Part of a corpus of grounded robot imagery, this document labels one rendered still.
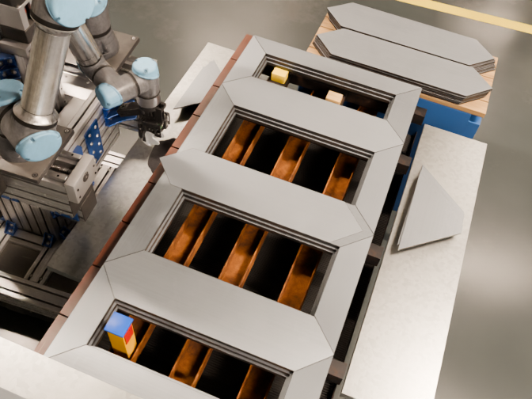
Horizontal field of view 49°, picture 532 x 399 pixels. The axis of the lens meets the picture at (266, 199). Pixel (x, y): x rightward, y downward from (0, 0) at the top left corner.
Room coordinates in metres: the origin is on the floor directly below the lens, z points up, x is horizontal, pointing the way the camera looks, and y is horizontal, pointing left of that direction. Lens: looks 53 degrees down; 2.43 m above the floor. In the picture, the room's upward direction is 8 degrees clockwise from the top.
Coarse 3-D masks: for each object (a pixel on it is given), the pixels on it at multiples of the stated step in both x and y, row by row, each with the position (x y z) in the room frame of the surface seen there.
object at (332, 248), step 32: (288, 64) 1.90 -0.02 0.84; (384, 96) 1.79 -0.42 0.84; (224, 128) 1.50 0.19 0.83; (288, 128) 1.54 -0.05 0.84; (192, 192) 1.17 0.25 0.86; (256, 224) 1.09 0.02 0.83; (320, 288) 0.88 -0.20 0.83; (160, 320) 0.70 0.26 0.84; (224, 352) 0.64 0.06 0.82; (288, 384) 0.57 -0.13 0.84
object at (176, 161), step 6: (186, 150) 1.34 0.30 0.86; (174, 156) 1.31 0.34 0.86; (180, 156) 1.32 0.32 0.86; (186, 156) 1.32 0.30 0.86; (168, 162) 1.28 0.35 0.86; (174, 162) 1.28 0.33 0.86; (180, 162) 1.29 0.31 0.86; (168, 168) 1.26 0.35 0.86; (174, 168) 1.26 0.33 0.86; (180, 168) 1.26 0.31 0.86; (168, 174) 1.23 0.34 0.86; (174, 174) 1.23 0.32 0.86
